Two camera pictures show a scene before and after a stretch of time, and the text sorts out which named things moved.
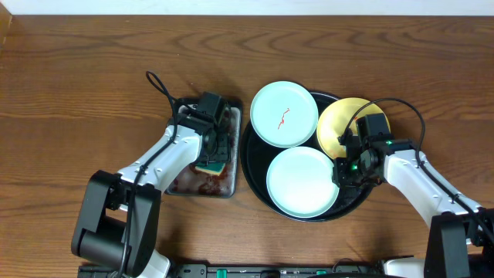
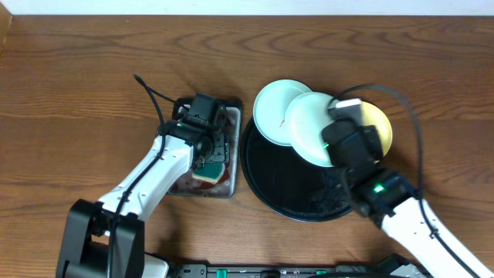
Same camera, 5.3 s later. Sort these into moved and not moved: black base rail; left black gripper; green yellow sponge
Moved: green yellow sponge
Not moved: black base rail; left black gripper
